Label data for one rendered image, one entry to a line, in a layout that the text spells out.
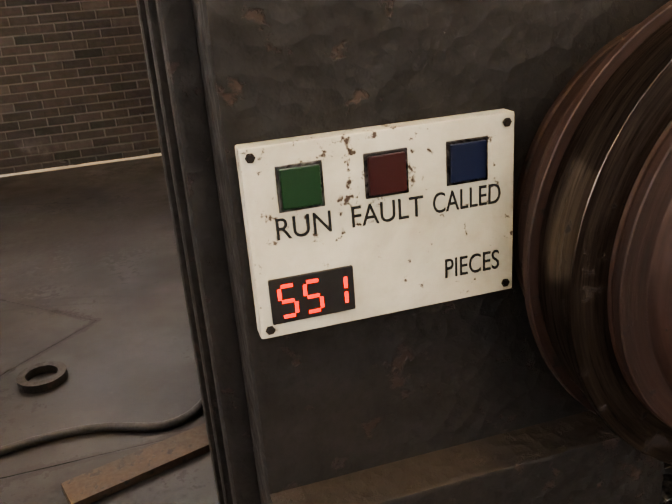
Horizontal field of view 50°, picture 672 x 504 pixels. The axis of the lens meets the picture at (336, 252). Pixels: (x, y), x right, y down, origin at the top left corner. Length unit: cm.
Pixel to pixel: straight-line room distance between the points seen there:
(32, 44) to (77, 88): 48
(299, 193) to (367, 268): 10
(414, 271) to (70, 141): 607
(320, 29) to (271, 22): 4
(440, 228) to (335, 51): 19
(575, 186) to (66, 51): 611
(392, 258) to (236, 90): 21
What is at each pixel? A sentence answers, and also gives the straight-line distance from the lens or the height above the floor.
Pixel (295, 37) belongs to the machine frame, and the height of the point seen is 132.
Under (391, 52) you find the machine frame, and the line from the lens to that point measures 66.
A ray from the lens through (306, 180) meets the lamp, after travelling 62.
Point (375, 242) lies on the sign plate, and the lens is 67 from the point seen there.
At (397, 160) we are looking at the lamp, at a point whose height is 121.
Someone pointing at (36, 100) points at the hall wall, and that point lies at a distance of 664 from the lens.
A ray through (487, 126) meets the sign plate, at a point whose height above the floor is 123.
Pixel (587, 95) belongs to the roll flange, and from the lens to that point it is 65.
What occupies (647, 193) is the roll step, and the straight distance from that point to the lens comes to 60.
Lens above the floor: 137
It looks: 21 degrees down
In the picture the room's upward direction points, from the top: 5 degrees counter-clockwise
